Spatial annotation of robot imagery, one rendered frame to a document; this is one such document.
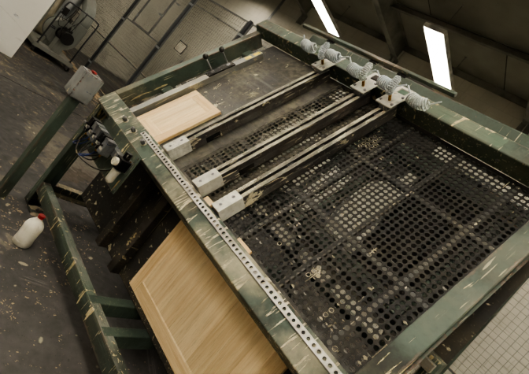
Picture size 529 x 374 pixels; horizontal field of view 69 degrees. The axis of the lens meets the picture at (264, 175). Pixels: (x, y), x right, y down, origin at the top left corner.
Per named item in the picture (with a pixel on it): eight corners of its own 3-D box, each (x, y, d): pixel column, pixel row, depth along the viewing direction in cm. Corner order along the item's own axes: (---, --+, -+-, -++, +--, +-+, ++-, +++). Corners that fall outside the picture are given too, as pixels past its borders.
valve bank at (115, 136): (64, 135, 218) (89, 102, 216) (86, 146, 229) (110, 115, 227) (89, 184, 186) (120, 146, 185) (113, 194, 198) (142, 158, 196)
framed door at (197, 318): (132, 283, 204) (128, 283, 203) (197, 204, 201) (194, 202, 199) (216, 449, 148) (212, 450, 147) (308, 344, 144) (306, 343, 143)
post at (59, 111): (-7, 190, 233) (68, 93, 228) (3, 193, 238) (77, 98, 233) (-6, 195, 229) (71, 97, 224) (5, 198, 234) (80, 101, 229)
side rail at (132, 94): (120, 105, 254) (114, 90, 246) (258, 44, 291) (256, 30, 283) (123, 109, 250) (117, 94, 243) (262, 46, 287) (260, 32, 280)
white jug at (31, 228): (9, 235, 209) (31, 207, 208) (27, 239, 217) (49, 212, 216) (12, 246, 203) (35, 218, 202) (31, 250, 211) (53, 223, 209)
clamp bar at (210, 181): (193, 188, 183) (179, 150, 166) (373, 88, 223) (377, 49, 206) (203, 200, 177) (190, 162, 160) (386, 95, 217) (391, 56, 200)
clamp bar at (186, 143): (164, 153, 204) (149, 116, 187) (334, 68, 244) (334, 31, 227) (172, 163, 198) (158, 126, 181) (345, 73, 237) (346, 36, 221)
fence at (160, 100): (131, 113, 234) (128, 109, 231) (260, 56, 266) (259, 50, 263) (134, 117, 231) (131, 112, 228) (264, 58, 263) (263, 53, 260)
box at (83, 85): (62, 88, 227) (81, 64, 226) (80, 98, 237) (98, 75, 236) (68, 96, 220) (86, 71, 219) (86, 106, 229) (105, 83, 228)
